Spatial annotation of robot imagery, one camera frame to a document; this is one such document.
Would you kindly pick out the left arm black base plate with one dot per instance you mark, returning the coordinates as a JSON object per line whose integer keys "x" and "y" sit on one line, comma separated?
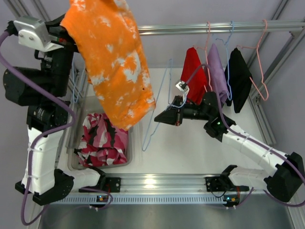
{"x": 108, "y": 184}

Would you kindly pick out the red trousers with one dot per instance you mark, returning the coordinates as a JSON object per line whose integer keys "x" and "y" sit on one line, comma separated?
{"x": 198, "y": 85}

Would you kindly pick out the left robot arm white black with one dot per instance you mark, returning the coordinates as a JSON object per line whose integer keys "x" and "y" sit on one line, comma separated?
{"x": 42, "y": 91}

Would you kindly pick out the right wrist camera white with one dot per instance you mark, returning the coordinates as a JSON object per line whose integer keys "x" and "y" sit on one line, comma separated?
{"x": 183, "y": 87}

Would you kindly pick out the left aluminium frame post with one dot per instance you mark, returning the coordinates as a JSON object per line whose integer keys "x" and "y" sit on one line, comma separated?
{"x": 38, "y": 9}

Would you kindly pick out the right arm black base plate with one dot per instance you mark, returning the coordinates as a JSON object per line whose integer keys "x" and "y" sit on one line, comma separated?
{"x": 218, "y": 184}

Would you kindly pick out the pink hanger under red trousers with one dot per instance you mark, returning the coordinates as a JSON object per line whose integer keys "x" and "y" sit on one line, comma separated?
{"x": 206, "y": 54}

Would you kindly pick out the clear plastic bin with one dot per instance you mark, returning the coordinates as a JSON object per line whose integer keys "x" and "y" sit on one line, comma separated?
{"x": 90, "y": 105}

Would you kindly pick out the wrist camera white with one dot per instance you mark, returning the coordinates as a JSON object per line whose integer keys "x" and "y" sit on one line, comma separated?
{"x": 33, "y": 33}
{"x": 183, "y": 87}

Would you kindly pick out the light blue wire hanger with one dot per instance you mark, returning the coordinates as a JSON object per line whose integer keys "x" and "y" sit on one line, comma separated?
{"x": 77, "y": 82}

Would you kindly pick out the blue hanger under lilac trousers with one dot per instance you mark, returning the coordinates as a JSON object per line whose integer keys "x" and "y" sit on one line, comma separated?
{"x": 225, "y": 43}

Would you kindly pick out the aluminium hanging rail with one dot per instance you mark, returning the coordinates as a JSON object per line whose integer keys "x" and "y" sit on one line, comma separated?
{"x": 222, "y": 27}

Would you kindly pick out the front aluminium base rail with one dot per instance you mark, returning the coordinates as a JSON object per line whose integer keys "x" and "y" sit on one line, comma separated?
{"x": 154, "y": 184}

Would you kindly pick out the pink camouflage trousers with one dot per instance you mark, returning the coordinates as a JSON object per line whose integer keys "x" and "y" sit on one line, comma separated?
{"x": 102, "y": 144}

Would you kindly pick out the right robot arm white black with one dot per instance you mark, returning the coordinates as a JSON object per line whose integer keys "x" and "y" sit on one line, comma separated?
{"x": 280, "y": 174}

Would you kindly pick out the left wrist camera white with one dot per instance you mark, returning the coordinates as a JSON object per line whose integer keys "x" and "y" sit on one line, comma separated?
{"x": 33, "y": 33}

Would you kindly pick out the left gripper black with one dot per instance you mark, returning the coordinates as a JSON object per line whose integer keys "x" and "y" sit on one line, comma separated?
{"x": 60, "y": 32}

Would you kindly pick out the lilac trousers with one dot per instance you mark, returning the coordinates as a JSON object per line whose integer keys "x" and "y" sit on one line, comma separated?
{"x": 218, "y": 80}

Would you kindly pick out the right aluminium frame post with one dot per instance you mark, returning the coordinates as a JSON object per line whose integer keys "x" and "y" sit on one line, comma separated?
{"x": 275, "y": 50}

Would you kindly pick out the orange white trousers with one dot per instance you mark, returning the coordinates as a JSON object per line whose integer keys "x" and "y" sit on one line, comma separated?
{"x": 107, "y": 37}

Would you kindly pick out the aluminium frame post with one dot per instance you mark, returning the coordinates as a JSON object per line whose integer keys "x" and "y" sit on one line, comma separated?
{"x": 275, "y": 50}
{"x": 38, "y": 9}

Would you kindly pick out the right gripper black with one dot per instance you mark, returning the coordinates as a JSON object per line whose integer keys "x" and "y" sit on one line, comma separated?
{"x": 177, "y": 115}

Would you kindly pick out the grey slotted cable duct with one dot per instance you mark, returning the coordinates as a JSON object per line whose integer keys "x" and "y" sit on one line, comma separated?
{"x": 119, "y": 199}

